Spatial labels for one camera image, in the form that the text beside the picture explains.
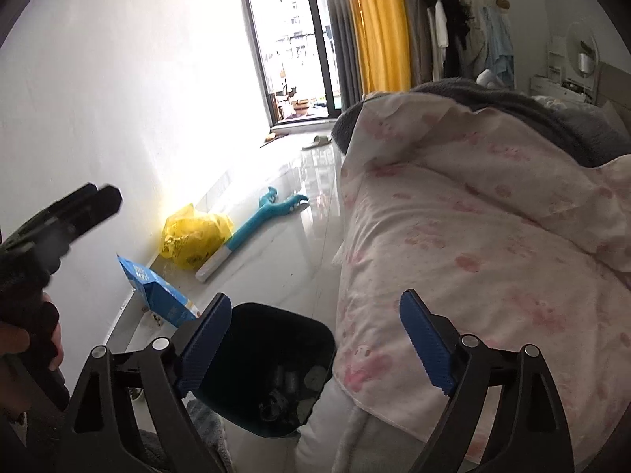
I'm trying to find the dark green trash bin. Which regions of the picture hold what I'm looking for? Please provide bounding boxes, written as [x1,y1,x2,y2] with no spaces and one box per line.
[192,302,336,439]

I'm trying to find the person's left hand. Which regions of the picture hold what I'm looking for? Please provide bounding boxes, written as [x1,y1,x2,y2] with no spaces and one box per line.
[1,292,64,421]

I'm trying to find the grey fluffy slipper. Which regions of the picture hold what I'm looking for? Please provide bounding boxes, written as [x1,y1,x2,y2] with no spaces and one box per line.
[186,398,234,472]

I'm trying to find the small pet food bowl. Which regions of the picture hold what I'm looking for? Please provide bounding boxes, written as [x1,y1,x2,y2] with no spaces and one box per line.
[151,312,164,327]

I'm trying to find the blue pet food bag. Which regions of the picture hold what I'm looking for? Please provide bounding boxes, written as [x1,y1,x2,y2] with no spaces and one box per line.
[118,256,201,327]

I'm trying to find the yellow plastic bag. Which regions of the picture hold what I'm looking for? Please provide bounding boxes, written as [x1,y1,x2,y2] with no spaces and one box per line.
[159,204,234,270]

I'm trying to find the pink patterned white duvet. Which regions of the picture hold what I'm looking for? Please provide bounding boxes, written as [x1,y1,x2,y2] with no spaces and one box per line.
[295,92,630,472]

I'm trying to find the teal dinosaur grabber toy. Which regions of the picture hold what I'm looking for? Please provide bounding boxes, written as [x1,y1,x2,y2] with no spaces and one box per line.
[195,187,309,283]

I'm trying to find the dark grey blanket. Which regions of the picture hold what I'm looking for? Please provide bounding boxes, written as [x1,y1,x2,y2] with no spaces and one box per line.
[332,79,630,190]

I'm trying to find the beige slipper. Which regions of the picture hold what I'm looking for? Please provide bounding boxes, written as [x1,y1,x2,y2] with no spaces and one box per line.
[302,134,332,151]

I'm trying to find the black framed balcony door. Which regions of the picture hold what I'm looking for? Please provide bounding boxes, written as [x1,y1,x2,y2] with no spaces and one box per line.
[243,0,342,127]

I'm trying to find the white shelf unit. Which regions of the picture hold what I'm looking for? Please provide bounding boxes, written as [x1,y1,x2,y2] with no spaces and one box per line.
[529,35,592,104]

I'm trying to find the hanging clothes on rack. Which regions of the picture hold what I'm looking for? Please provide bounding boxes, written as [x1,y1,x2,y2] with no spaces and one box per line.
[414,0,515,89]

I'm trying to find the dark grey curtain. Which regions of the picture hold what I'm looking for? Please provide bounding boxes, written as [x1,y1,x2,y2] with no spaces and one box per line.
[327,0,362,111]

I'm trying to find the yellow curtain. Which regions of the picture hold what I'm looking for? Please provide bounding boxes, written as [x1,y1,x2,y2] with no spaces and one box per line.
[349,0,411,94]

